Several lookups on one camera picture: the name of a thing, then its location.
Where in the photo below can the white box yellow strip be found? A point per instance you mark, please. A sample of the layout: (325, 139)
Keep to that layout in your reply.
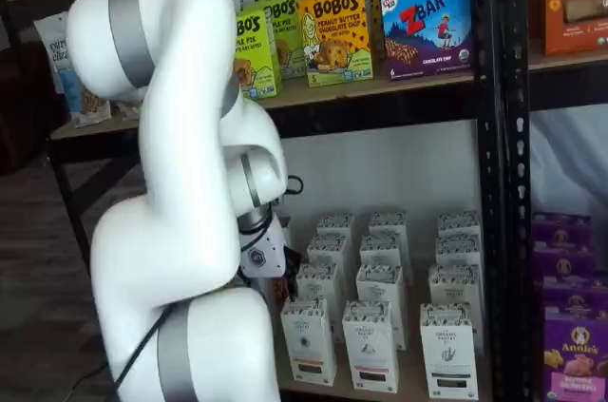
(337, 226)
(332, 250)
(318, 285)
(306, 345)

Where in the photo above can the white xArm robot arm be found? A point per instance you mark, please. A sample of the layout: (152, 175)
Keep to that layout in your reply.
(180, 278)

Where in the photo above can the purple Annie's snack box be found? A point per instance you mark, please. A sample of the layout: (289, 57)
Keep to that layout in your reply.
(575, 364)
(565, 262)
(560, 231)
(570, 292)

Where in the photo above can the black neighbour shelf rack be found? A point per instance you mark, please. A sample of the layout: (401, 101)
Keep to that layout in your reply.
(520, 159)

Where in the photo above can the blue ZBar box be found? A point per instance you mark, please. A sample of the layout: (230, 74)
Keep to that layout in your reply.
(427, 31)

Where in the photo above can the snack-row wooden shelf board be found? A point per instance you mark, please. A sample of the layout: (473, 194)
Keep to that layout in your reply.
(380, 86)

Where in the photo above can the blue label granola bag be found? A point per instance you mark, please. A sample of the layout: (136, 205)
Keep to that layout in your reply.
(62, 64)

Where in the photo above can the white box black strip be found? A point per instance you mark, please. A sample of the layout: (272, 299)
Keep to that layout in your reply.
(458, 223)
(458, 250)
(449, 354)
(456, 285)

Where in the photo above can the black metal shelf rack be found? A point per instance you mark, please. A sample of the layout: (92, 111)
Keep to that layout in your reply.
(487, 183)

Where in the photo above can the neighbour rack wooden board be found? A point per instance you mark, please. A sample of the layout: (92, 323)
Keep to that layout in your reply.
(570, 62)

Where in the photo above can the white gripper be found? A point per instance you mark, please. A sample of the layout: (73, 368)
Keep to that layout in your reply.
(261, 254)

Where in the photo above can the white box pink strip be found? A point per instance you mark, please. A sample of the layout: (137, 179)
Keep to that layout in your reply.
(382, 285)
(385, 250)
(370, 350)
(389, 223)

